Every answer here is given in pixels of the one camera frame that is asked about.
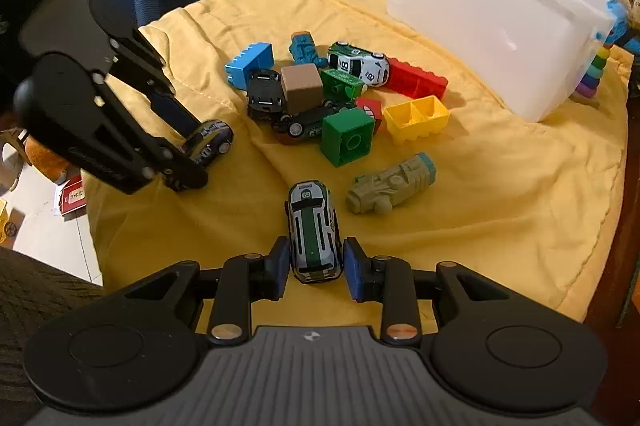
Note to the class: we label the large green building block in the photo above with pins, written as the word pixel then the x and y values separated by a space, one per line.
pixel 347 138

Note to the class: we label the small green building block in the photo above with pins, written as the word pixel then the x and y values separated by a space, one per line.
pixel 342 83

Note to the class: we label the brown cube block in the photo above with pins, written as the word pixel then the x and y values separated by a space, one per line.
pixel 301 88

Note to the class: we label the blue toy robot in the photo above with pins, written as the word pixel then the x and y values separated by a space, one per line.
pixel 304 48

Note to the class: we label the yellow cloth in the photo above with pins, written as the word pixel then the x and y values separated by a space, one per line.
pixel 475 206

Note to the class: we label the long red building block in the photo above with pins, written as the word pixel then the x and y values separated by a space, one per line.
pixel 417 78

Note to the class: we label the blue building block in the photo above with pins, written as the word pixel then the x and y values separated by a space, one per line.
pixel 247 65

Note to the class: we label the red cardboard box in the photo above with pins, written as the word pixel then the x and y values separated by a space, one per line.
pixel 72 201

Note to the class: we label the white plastic container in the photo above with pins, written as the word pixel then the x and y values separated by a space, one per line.
pixel 475 30

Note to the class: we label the dark green toy car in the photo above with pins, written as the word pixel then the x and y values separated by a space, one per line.
pixel 305 125

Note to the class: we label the khaki toy car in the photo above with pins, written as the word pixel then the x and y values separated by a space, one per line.
pixel 390 186

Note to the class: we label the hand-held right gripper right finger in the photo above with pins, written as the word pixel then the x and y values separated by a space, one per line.
pixel 354 268

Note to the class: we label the green white striped toy car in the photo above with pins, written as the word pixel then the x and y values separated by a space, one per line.
pixel 312 226

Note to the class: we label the orange plush toy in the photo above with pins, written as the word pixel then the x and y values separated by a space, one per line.
pixel 47 160

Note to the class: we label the red printed building block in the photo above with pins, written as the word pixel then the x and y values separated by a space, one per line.
pixel 371 110

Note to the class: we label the white race toy car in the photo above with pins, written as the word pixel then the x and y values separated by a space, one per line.
pixel 362 63

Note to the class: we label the dark brown fabric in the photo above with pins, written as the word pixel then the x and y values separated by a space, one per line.
pixel 30 306

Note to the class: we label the blue toy figure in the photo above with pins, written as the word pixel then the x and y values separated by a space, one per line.
pixel 617 18

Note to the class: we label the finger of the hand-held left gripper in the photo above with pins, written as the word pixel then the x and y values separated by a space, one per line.
pixel 175 115
pixel 187 176

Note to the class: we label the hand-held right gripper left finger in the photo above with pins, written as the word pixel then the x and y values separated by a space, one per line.
pixel 280 268

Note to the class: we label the yellow building block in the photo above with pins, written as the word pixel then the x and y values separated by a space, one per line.
pixel 417 118

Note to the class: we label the black toy car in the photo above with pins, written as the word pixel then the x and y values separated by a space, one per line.
pixel 262 93

